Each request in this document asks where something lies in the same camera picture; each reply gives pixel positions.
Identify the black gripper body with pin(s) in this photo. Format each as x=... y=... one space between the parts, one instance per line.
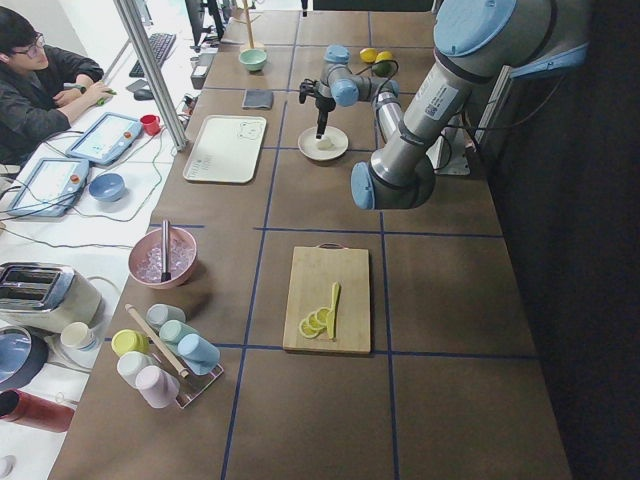
x=324 y=106

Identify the white steamed bun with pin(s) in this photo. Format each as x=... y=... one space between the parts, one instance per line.
x=324 y=143

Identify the white bear serving tray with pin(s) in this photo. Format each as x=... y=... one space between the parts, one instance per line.
x=226 y=149

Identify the round white plate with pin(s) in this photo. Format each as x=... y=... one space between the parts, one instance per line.
x=307 y=144

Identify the yellow lemon upper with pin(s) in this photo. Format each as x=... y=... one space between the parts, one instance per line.
x=368 y=55

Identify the yellow lemon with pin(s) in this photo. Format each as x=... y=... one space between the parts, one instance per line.
x=368 y=55
x=384 y=56

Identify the grey folded cloth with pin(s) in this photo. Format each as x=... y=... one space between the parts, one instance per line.
x=257 y=99

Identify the green avocado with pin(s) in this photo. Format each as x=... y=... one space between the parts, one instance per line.
x=383 y=69

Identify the yellow lemon lower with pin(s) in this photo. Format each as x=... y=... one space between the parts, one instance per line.
x=384 y=56

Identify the small mint green bowl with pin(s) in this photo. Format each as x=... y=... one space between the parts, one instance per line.
x=253 y=60

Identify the wooden mug tree stand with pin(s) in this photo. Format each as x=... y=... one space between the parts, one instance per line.
x=251 y=43

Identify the white control box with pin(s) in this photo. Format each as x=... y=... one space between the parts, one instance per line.
x=448 y=153

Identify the wooden cutting board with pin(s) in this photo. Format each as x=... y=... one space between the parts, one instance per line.
x=314 y=270

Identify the black keyboard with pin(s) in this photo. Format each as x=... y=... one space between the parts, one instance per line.
x=161 y=46

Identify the small red cup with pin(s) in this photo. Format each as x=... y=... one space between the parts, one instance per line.
x=150 y=124

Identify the lemon slice far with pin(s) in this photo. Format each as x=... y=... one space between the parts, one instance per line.
x=322 y=315

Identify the lemon slice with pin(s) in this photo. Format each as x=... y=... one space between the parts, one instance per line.
x=312 y=323
x=306 y=330
x=322 y=315

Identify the lemon slice middle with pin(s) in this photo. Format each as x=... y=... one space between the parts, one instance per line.
x=312 y=323

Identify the yellow-green plastic knife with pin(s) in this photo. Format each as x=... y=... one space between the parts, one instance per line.
x=330 y=317

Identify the teach pendant far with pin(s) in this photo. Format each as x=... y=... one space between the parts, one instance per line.
x=107 y=139

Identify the teach pendant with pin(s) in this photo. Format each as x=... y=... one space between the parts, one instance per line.
x=107 y=139
x=52 y=187

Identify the lemon slice near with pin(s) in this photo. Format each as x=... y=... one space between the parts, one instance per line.
x=306 y=330

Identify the blue bowl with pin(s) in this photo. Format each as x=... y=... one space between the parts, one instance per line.
x=108 y=187

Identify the metal ice tongs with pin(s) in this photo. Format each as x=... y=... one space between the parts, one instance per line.
x=165 y=251

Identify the pink bowl with ice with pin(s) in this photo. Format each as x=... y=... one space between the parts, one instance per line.
x=152 y=267

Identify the grey-blue plastic cup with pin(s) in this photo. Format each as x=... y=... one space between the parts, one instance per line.
x=158 y=314

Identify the mint green plastic cup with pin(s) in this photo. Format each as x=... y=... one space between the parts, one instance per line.
x=172 y=331

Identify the light blue plastic cup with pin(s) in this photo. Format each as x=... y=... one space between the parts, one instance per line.
x=200 y=355

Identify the seated person in black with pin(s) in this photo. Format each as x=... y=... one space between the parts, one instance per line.
x=44 y=89

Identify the teach pendant near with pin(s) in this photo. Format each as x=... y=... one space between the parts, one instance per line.
x=52 y=187

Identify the yellow-green plastic cup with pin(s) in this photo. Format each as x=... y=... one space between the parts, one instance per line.
x=128 y=340

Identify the white plastic cup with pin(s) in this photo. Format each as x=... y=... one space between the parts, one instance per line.
x=131 y=363

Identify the pink plastic cup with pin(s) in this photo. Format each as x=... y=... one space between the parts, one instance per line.
x=156 y=386

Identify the cream toaster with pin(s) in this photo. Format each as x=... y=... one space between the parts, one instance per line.
x=46 y=296

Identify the cream paper cup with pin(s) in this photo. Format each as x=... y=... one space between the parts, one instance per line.
x=78 y=336

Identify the blue round lid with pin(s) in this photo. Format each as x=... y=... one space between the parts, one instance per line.
x=23 y=356

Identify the red cylinder bottle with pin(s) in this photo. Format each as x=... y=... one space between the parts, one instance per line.
x=32 y=411

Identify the aluminium frame post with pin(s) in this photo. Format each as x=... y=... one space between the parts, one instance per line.
x=133 y=26

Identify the wooden rack handle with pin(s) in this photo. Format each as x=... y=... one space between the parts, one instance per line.
x=182 y=370

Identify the white wire cup rack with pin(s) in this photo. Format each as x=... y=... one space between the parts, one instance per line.
x=190 y=387

